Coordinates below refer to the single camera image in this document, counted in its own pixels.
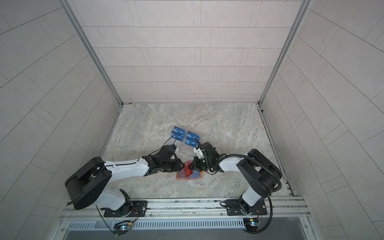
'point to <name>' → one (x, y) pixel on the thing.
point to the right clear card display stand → (190, 140)
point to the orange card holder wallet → (181, 174)
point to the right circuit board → (251, 224)
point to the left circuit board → (121, 228)
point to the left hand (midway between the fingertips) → (187, 166)
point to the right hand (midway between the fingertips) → (188, 169)
